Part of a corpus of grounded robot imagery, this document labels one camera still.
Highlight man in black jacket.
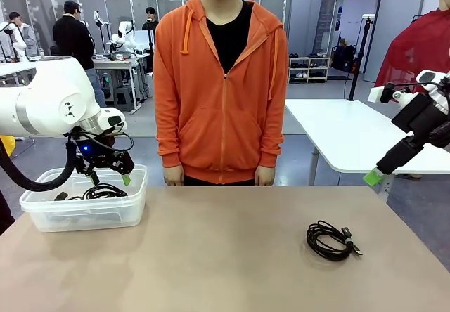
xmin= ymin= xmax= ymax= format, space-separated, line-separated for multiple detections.
xmin=52 ymin=0 xmax=106 ymax=109

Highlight person's right forearm orange sleeve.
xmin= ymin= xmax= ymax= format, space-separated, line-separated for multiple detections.
xmin=154 ymin=90 xmax=183 ymax=169

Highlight person in black shirt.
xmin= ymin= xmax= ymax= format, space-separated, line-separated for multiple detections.
xmin=142 ymin=6 xmax=160 ymax=32

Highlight black equipment cases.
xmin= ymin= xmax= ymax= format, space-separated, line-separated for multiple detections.
xmin=332 ymin=43 xmax=359 ymax=74

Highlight black arm hose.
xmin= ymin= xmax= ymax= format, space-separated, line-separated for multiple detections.
xmin=0 ymin=138 xmax=77 ymax=193
xmin=423 ymin=120 xmax=450 ymax=148

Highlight black right arm hose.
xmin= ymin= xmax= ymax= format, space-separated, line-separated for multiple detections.
xmin=423 ymin=120 xmax=450 ymax=148

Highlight person in orange hoodie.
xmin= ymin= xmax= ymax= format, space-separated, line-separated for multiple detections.
xmin=153 ymin=0 xmax=289 ymax=187

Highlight wooden shoe rack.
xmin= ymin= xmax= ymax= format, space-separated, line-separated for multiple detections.
xmin=288 ymin=55 xmax=331 ymax=84

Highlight white background table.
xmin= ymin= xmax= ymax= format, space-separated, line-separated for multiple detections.
xmin=0 ymin=60 xmax=38 ymax=85

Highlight black left arm hose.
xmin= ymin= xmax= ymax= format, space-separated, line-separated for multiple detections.
xmin=0 ymin=138 xmax=77 ymax=193

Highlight person's right hand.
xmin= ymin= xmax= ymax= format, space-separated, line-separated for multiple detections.
xmin=163 ymin=166 xmax=186 ymax=187

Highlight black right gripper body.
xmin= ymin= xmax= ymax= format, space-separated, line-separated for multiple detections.
xmin=391 ymin=93 xmax=444 ymax=136

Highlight black cable barrel connector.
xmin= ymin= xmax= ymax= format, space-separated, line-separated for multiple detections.
xmin=82 ymin=183 xmax=126 ymax=197

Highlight clear plastic storage container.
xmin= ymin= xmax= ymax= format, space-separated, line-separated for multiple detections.
xmin=19 ymin=164 xmax=148 ymax=233

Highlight person's left hand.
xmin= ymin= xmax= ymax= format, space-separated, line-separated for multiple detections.
xmin=255 ymin=166 xmax=276 ymax=187

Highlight person's left forearm orange sleeve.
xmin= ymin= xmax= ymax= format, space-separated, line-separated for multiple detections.
xmin=258 ymin=90 xmax=285 ymax=169

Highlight thin black left wrist cable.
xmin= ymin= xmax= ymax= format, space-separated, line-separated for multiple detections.
xmin=104 ymin=131 xmax=135 ymax=154

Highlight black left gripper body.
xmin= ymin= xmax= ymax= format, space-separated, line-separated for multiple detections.
xmin=66 ymin=133 xmax=122 ymax=165

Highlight black usb cable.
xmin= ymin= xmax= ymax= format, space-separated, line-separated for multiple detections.
xmin=305 ymin=219 xmax=364 ymax=262

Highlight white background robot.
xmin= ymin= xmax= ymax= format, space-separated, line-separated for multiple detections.
xmin=5 ymin=22 xmax=28 ymax=63
xmin=110 ymin=20 xmax=136 ymax=53

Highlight black power cable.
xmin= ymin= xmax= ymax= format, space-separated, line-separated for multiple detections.
xmin=54 ymin=191 xmax=84 ymax=201

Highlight white side table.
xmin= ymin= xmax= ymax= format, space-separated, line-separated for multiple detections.
xmin=284 ymin=98 xmax=450 ymax=204

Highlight white background workbench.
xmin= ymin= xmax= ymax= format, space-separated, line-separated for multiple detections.
xmin=93 ymin=56 xmax=155 ymax=112

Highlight person in grey hoodie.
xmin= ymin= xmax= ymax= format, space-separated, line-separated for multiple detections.
xmin=8 ymin=11 xmax=39 ymax=58

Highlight grey plastic stool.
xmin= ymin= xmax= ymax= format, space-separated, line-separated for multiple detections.
xmin=114 ymin=86 xmax=136 ymax=111

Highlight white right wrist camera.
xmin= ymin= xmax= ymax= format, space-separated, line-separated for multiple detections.
xmin=368 ymin=82 xmax=412 ymax=111

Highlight black tripod pole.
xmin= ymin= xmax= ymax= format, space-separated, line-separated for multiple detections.
xmin=347 ymin=13 xmax=375 ymax=102

